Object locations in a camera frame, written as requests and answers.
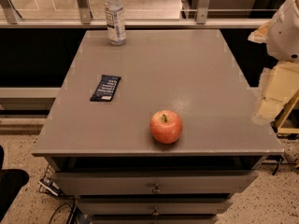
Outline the power strip on floor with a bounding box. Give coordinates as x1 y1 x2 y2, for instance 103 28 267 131
39 177 62 196

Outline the grey drawer cabinet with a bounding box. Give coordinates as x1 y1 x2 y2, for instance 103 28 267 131
34 30 282 224

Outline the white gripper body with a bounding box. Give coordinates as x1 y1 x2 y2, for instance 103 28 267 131
266 0 299 63

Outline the clear plastic water bottle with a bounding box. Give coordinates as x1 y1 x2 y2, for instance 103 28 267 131
104 0 126 46

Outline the red apple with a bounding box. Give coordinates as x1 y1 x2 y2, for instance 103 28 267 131
149 110 183 144

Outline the black floor cable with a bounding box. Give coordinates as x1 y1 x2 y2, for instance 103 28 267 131
48 202 78 224

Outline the black chair edge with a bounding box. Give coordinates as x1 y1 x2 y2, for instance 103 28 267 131
0 146 29 221

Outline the middle grey drawer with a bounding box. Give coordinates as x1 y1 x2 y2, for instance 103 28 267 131
78 198 232 216

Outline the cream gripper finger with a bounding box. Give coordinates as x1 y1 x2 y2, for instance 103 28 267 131
252 61 299 125
248 21 270 44

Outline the top grey drawer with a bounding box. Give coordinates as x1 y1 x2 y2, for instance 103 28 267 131
53 171 258 196

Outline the grey drawer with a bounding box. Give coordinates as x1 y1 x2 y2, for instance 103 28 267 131
78 198 232 216
53 171 258 196

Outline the yellow frame stand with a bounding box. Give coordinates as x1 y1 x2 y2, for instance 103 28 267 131
276 90 299 134

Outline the metal railing frame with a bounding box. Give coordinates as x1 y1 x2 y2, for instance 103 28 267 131
0 0 284 29

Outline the dark blue snack packet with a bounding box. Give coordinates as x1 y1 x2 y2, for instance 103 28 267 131
90 75 121 102

